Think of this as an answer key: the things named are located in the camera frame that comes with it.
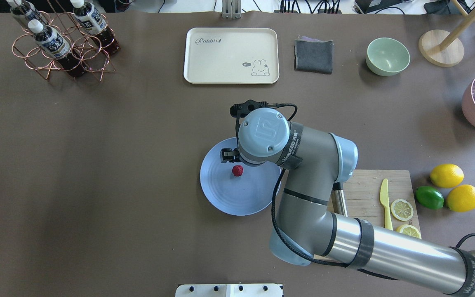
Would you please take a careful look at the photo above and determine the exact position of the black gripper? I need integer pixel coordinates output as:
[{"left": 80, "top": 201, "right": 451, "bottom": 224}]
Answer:
[{"left": 220, "top": 100, "right": 269, "bottom": 164}]

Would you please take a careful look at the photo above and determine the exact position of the red strawberry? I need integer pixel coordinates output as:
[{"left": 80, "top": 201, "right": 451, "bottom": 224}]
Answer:
[{"left": 232, "top": 165, "right": 245, "bottom": 177}]

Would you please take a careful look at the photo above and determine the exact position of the blue plate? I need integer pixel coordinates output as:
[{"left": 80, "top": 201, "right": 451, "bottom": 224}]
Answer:
[{"left": 200, "top": 137, "right": 281, "bottom": 216}]

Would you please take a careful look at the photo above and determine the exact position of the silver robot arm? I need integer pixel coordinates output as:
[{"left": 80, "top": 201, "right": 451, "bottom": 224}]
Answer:
[{"left": 221, "top": 100, "right": 475, "bottom": 297}]

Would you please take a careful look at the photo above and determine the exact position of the cream rabbit tray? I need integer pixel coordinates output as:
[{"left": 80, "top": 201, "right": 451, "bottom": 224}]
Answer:
[{"left": 183, "top": 28, "right": 280, "bottom": 85}]

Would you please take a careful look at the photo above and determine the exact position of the grey folded cloth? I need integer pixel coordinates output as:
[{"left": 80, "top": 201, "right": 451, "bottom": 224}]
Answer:
[{"left": 294, "top": 36, "right": 334, "bottom": 75}]

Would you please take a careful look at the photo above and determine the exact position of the wooden cutting board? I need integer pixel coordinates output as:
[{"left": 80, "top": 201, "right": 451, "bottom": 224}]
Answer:
[{"left": 343, "top": 170, "right": 421, "bottom": 239}]

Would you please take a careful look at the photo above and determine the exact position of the yellow plastic knife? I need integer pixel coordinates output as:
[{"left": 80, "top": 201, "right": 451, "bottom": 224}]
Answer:
[{"left": 379, "top": 178, "right": 393, "bottom": 231}]

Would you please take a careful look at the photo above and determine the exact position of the lemon slice upper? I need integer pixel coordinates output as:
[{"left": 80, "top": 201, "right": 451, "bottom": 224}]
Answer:
[{"left": 390, "top": 199, "right": 414, "bottom": 222}]

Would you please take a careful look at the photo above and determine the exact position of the lemon slice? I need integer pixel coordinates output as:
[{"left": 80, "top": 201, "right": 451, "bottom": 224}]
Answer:
[
  {"left": 395, "top": 224, "right": 422, "bottom": 239},
  {"left": 390, "top": 199, "right": 414, "bottom": 222}
]

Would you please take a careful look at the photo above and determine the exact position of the green bowl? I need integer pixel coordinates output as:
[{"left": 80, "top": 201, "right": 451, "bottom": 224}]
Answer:
[{"left": 365, "top": 38, "right": 411, "bottom": 77}]

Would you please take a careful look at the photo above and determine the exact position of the lemon slice lower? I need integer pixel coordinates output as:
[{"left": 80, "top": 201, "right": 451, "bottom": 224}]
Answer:
[{"left": 395, "top": 224, "right": 422, "bottom": 239}]

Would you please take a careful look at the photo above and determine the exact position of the tea bottle middle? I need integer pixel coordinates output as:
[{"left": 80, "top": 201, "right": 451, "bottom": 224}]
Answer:
[{"left": 71, "top": 0, "right": 120, "bottom": 56}]

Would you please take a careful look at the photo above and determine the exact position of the tea bottle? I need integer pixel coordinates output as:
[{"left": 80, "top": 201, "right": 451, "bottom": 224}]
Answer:
[
  {"left": 71, "top": 0, "right": 120, "bottom": 56},
  {"left": 6, "top": 0, "right": 49, "bottom": 31},
  {"left": 28, "top": 19, "right": 85, "bottom": 78}
]

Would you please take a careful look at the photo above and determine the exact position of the green lime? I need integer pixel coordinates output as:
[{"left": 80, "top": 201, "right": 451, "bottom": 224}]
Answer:
[{"left": 415, "top": 186, "right": 444, "bottom": 210}]

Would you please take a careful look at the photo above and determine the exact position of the tea bottle front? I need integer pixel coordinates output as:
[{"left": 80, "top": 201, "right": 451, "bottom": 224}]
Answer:
[{"left": 28, "top": 19, "right": 85, "bottom": 78}]

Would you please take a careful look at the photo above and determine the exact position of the yellow lemon left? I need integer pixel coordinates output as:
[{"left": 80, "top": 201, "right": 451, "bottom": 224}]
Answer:
[{"left": 429, "top": 163, "right": 464, "bottom": 188}]

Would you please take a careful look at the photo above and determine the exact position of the yellow lemon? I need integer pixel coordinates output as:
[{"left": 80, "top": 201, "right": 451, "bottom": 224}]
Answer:
[
  {"left": 429, "top": 163, "right": 464, "bottom": 188},
  {"left": 446, "top": 184, "right": 475, "bottom": 212}
]

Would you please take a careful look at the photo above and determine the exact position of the yellow lemon right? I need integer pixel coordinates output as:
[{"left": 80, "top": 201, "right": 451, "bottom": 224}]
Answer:
[{"left": 446, "top": 184, "right": 475, "bottom": 212}]

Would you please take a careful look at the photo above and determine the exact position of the wooden cup stand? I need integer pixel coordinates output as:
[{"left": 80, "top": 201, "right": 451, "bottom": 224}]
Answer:
[{"left": 418, "top": 7, "right": 475, "bottom": 67}]

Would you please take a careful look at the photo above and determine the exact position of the tea bottle rear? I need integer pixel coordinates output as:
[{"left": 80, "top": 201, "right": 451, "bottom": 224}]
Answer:
[{"left": 6, "top": 0, "right": 49, "bottom": 31}]

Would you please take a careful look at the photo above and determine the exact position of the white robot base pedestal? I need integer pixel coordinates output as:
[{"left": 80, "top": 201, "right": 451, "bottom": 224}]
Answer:
[{"left": 175, "top": 283, "right": 285, "bottom": 297}]

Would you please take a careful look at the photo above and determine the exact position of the aluminium frame post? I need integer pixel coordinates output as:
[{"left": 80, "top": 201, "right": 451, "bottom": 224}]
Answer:
[{"left": 222, "top": 0, "right": 242, "bottom": 19}]

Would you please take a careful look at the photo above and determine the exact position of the copper wire bottle rack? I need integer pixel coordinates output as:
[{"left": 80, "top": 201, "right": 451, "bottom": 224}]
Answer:
[{"left": 8, "top": 0, "right": 120, "bottom": 80}]

